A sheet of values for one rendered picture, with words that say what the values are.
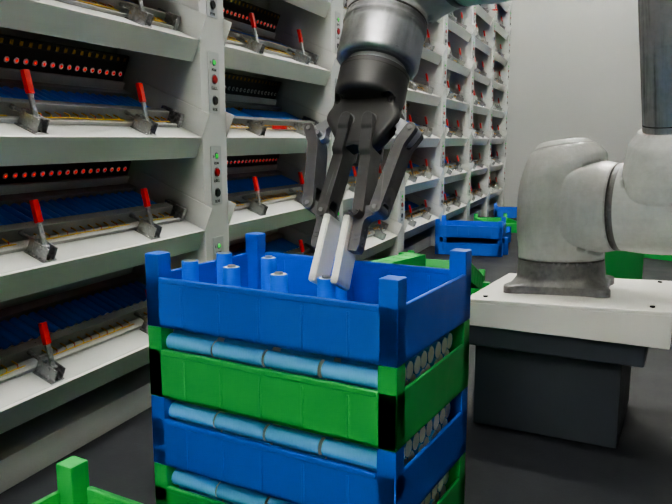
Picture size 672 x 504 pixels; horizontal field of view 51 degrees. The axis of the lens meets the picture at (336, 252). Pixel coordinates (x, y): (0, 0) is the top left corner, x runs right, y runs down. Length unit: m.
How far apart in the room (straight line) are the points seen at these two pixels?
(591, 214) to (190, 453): 0.78
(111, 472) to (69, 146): 0.52
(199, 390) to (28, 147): 0.50
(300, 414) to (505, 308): 0.60
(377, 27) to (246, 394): 0.39
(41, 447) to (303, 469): 0.62
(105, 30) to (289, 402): 0.76
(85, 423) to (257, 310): 0.67
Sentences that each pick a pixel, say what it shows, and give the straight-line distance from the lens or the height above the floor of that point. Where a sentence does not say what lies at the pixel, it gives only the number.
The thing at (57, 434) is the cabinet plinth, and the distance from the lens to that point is 1.26.
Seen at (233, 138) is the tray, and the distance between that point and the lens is 1.57.
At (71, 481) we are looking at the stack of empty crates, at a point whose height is 0.23.
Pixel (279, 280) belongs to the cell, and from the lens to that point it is 0.70.
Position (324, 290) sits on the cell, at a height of 0.38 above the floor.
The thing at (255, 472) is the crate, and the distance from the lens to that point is 0.76.
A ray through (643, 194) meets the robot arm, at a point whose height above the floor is 0.43.
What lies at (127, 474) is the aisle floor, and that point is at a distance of 1.20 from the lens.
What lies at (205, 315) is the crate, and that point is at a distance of 0.74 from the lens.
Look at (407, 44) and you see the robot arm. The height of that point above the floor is 0.62.
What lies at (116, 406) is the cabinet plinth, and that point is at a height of 0.04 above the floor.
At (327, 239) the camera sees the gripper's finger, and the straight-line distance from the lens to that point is 0.70.
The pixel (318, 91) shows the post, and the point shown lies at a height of 0.66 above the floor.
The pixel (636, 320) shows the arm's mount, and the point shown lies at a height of 0.24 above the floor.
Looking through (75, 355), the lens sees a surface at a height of 0.16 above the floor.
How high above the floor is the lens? 0.52
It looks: 9 degrees down
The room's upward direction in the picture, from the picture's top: straight up
